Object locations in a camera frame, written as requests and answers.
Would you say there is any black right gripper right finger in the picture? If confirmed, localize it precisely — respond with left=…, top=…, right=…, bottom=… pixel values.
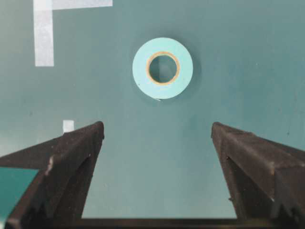
left=211, top=122, right=305, bottom=227

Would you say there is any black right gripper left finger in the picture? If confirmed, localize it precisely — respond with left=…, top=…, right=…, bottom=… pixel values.
left=0, top=121, right=104, bottom=229

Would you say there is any light blue tape roll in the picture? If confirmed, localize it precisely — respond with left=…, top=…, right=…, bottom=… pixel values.
left=132, top=38, right=193, bottom=100

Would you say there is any small white tape square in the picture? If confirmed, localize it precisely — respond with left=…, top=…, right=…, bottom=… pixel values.
left=62, top=120, right=74, bottom=133

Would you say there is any white tape corner marker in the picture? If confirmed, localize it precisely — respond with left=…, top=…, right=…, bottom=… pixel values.
left=33, top=0, right=113, bottom=67

